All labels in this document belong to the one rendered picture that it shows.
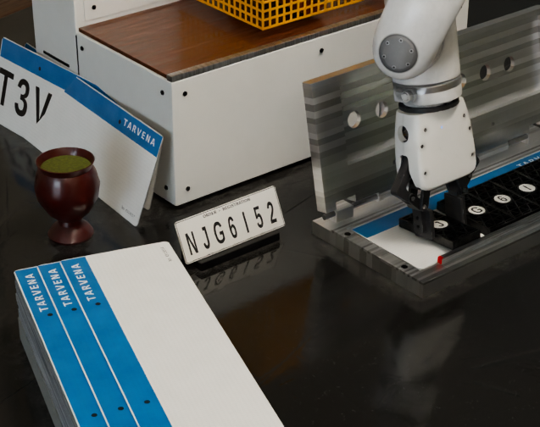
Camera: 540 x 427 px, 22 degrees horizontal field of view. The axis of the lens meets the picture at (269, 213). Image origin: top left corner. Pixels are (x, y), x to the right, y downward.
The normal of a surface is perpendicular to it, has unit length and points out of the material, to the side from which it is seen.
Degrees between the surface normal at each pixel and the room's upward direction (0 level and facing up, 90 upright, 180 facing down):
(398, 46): 83
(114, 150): 69
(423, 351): 0
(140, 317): 0
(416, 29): 86
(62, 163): 0
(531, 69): 79
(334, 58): 90
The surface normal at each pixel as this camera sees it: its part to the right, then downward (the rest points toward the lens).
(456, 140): 0.62, 0.19
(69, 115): -0.77, -0.06
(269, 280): 0.00, -0.88
